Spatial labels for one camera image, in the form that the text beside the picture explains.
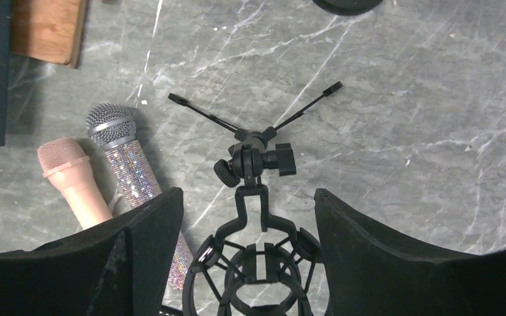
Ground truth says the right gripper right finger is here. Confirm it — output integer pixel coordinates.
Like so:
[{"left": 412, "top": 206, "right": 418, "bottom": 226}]
[{"left": 314, "top": 188, "right": 506, "bottom": 315}]

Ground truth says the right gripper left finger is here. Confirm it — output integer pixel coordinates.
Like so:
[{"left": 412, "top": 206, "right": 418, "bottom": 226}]
[{"left": 0, "top": 188, "right": 184, "bottom": 315}]

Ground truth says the black tripod shock-mount stand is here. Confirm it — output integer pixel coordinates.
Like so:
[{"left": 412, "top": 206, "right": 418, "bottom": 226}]
[{"left": 167, "top": 81, "right": 344, "bottom": 316}]

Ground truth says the pink microphone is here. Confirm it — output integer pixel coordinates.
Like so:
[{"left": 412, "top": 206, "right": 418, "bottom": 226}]
[{"left": 37, "top": 137, "right": 113, "bottom": 229}]

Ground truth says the glitter microphone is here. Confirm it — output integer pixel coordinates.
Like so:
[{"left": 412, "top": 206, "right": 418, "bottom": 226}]
[{"left": 86, "top": 103, "right": 194, "bottom": 292}]

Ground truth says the black clip round-base stand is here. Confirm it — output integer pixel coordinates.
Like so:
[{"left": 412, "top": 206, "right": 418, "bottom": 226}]
[{"left": 313, "top": 0, "right": 383, "bottom": 16}]

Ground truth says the wooden board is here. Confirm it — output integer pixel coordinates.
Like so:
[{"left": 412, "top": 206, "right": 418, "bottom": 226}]
[{"left": 11, "top": 0, "right": 88, "bottom": 68}]

